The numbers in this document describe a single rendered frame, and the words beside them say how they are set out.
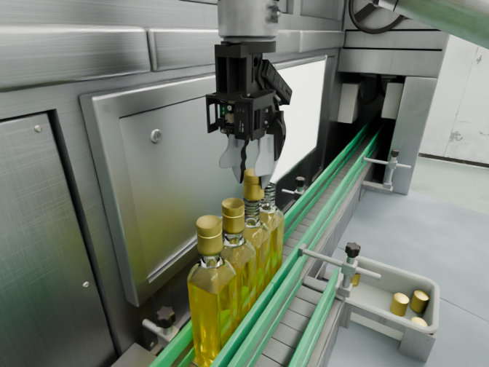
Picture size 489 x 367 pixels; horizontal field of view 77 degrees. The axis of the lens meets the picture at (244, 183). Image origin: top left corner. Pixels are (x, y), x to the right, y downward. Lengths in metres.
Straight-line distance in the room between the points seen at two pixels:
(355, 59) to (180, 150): 1.01
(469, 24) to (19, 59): 0.49
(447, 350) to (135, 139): 0.79
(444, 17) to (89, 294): 0.61
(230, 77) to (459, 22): 0.28
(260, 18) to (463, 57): 3.80
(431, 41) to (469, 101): 2.85
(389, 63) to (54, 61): 1.19
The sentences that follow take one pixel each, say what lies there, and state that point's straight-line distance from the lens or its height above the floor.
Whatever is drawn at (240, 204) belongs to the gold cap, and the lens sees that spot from 0.45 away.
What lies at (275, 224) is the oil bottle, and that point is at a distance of 0.56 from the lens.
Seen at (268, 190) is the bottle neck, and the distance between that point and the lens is 0.54.
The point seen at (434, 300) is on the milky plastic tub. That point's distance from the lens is 0.86.
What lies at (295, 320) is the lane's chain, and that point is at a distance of 0.66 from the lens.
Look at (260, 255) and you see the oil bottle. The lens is 0.54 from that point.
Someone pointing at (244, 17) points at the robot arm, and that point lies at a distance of 0.39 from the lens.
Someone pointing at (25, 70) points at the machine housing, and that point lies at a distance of 0.38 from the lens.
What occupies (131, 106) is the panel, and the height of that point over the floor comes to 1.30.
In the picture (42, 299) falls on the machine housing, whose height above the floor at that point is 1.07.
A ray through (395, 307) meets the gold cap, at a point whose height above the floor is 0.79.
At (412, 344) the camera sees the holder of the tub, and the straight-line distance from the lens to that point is 0.82.
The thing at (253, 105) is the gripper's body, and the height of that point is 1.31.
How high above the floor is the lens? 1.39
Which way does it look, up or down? 26 degrees down
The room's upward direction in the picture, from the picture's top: straight up
